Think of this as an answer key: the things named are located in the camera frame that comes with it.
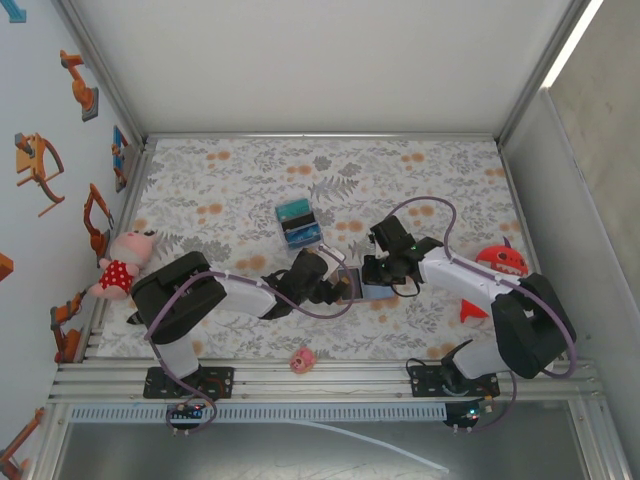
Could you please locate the clear acrylic card stand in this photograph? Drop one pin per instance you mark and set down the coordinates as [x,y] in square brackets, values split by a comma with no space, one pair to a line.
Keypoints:
[305,251]

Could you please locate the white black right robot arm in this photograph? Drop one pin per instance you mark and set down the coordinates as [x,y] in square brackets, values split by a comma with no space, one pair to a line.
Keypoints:
[535,325]

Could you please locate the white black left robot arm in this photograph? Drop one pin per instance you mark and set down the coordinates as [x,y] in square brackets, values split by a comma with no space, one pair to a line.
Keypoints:
[180,300]

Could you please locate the pale blue credit card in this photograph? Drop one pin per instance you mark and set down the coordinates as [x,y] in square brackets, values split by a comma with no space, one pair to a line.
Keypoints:
[380,292]

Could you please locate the blue printed card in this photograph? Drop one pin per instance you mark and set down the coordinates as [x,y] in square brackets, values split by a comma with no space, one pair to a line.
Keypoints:
[304,236]

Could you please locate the teal card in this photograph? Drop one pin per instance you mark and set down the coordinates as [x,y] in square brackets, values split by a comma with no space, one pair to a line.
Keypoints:
[292,209]

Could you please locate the small pink toy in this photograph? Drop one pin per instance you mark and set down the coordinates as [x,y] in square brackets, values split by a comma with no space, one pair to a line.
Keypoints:
[304,361]

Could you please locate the floral tablecloth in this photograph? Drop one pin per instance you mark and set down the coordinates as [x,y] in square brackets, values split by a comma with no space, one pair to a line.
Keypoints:
[350,165]

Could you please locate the red monster toy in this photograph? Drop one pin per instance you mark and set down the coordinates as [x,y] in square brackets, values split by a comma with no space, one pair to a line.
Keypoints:
[505,260]

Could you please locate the white plastic tube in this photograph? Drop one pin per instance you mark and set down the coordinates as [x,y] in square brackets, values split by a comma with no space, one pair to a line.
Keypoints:
[380,445]

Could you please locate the pink plush doll red dress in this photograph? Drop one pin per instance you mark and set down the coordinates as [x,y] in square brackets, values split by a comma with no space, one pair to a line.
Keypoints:
[117,272]

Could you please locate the white light strip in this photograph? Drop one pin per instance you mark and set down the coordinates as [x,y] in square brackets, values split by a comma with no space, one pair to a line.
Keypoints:
[570,47]

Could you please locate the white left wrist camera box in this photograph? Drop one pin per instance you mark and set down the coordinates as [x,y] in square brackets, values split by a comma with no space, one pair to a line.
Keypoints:
[334,260]

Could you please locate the aluminium frame rail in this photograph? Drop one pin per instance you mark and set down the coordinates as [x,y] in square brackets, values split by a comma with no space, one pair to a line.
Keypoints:
[350,385]

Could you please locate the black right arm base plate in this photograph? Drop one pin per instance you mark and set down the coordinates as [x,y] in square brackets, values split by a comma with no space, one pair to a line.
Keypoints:
[422,382]

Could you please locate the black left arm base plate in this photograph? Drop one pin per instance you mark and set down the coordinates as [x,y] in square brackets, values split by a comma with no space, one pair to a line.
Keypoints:
[225,382]

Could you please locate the blue orange wall sticker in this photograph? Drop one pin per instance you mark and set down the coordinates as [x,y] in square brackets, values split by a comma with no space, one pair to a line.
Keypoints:
[119,155]

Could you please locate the orange claw wall sticker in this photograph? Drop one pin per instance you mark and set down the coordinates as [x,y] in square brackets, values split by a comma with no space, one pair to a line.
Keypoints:
[30,160]

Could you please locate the orange block wall sticker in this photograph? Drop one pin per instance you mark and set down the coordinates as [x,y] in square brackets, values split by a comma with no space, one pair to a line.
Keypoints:
[5,267]

